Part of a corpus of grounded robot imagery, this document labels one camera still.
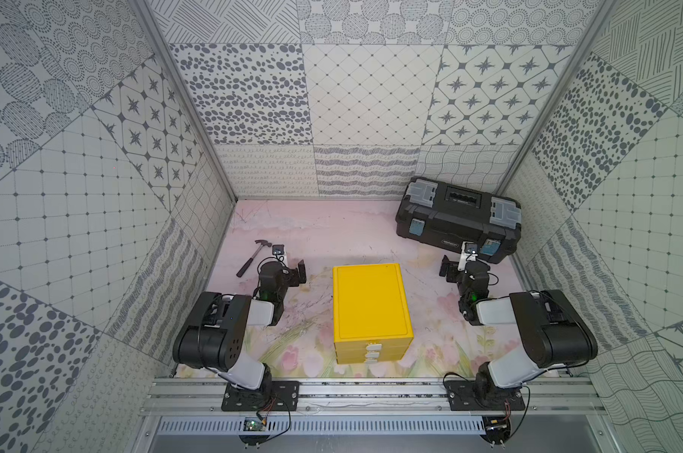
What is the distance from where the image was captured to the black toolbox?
0.92 m

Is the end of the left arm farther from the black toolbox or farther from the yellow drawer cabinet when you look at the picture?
the black toolbox

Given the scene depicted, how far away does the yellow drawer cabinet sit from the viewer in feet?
2.13

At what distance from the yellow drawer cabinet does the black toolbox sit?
30 cm

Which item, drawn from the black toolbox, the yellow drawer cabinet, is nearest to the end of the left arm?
the yellow drawer cabinet
